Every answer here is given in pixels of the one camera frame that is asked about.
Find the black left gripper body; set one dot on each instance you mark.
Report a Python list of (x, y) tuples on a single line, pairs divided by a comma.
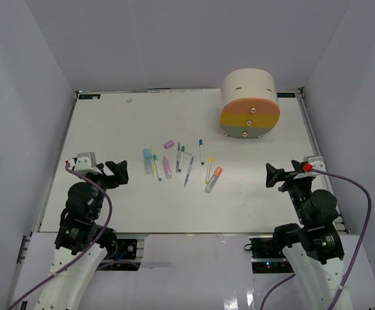
[(99, 178)]

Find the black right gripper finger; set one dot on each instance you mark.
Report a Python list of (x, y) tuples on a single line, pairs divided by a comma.
[(272, 172), (274, 177)]

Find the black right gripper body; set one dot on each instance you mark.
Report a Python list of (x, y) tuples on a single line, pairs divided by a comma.
[(298, 188)]

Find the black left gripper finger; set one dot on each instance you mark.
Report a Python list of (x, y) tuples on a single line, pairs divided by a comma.
[(118, 169), (115, 180)]

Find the teal cap white marker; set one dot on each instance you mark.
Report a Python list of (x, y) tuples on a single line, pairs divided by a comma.
[(155, 161)]

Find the yellow cap white marker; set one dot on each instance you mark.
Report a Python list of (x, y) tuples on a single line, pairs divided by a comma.
[(208, 170)]

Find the green cap white marker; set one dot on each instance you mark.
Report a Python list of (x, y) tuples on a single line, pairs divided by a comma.
[(181, 158)]

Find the yellow drawer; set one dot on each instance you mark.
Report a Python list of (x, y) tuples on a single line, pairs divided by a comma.
[(249, 120)]

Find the orange top drawer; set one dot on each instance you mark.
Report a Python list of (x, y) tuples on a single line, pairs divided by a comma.
[(252, 106)]

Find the blue cap white marker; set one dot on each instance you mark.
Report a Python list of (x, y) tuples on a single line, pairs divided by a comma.
[(201, 152)]

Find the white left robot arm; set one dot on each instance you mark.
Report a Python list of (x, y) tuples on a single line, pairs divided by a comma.
[(81, 244)]

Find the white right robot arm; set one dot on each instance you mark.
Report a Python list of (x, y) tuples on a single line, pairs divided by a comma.
[(312, 246)]

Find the blue highlighter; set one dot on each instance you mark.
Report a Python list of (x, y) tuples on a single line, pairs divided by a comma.
[(147, 160)]

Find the thin yellow pen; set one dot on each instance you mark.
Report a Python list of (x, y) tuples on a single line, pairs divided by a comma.
[(152, 160)]

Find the pink highlighter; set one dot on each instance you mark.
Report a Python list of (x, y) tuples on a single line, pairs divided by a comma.
[(167, 168)]

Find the purple highlighter cap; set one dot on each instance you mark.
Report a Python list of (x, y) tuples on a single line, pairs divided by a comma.
[(168, 144)]

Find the orange highlighter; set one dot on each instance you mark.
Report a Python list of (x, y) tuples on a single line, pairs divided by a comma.
[(212, 181)]

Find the clear dark blue pen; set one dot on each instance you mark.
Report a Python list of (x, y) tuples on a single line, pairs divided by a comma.
[(178, 157)]

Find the grey bottom drawer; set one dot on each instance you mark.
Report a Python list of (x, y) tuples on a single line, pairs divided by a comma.
[(244, 132)]

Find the clear light blue pen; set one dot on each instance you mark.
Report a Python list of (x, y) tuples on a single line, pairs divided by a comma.
[(188, 171)]

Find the round beige drawer cabinet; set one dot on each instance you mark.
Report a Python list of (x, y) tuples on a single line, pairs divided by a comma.
[(248, 83)]

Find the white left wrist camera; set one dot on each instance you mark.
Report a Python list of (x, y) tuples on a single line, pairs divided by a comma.
[(83, 163)]

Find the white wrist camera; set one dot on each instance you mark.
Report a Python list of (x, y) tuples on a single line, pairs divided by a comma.
[(311, 166), (83, 163)]

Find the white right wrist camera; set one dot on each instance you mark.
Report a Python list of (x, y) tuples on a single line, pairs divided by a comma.
[(311, 166)]

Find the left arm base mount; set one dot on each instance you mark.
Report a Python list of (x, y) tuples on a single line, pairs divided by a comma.
[(127, 257)]

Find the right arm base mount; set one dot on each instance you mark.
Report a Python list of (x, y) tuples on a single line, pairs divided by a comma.
[(266, 258)]

